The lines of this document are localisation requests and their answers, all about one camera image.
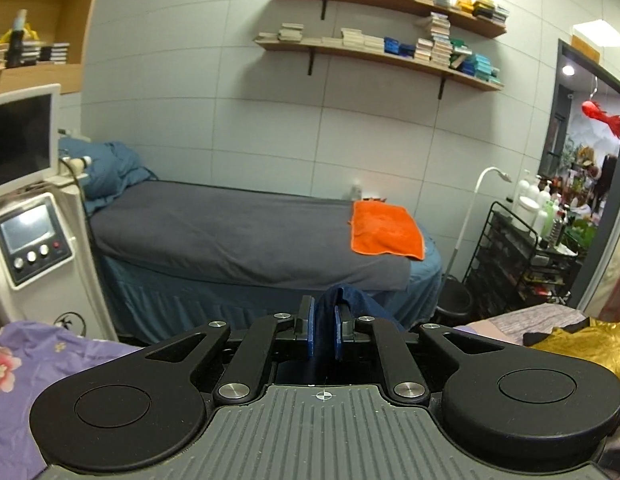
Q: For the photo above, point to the black cloth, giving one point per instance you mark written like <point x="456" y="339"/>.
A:
<point x="537" y="338"/>

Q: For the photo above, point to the white machine handpiece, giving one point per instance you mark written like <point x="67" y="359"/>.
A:
<point x="77" y="164"/>

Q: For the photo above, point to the yellow garment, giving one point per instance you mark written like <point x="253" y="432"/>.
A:
<point x="589" y="347"/>

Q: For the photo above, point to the white beauty machine with screens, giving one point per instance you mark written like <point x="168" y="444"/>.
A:
<point x="30" y="235"/>

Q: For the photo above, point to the cluster of bottles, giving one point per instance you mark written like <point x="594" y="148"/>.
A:
<point x="529" y="200"/>

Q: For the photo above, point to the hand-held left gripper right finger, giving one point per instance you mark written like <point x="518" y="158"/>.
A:
<point x="338" y="335"/>

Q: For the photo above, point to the ceiling light panel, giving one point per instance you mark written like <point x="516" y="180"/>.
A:
<point x="602" y="30"/>

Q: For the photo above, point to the white floor lamp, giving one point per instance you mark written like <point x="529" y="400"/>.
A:
<point x="482" y="185"/>

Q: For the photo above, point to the stack of dark boxes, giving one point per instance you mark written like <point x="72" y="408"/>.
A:
<point x="50" y="52"/>

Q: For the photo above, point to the red fish decoration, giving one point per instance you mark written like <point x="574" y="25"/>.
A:
<point x="602" y="115"/>

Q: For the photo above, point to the dark door frame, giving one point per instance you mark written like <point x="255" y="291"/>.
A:
<point x="597" y="260"/>

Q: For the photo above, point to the wooden cabinet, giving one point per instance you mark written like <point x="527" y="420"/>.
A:
<point x="85" y="10"/>

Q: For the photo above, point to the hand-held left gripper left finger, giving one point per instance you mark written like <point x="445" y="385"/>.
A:
<point x="310" y="330"/>

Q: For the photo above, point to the navy blue jacket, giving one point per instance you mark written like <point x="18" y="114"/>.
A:
<point x="362" y="305"/>

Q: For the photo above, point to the blue pillow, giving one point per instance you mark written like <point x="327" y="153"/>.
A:
<point x="110" y="170"/>

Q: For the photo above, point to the massage bed with grey sheet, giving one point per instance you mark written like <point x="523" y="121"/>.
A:
<point x="215" y="225"/>

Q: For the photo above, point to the floral bedsheet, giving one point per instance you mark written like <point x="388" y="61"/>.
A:
<point x="20" y="385"/>

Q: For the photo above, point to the short wooden wall shelf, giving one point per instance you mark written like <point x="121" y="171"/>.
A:
<point x="340" y="51"/>

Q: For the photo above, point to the wall shelves with boxes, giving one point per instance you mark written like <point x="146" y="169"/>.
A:
<point x="439" y="42"/>

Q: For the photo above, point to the grey striped cloth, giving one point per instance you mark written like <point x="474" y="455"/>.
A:
<point x="539" y="317"/>

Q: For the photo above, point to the orange towel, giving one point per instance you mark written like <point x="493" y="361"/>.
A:
<point x="384" y="230"/>

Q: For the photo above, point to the small clear bottle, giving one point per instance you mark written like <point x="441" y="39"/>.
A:
<point x="358" y="191"/>

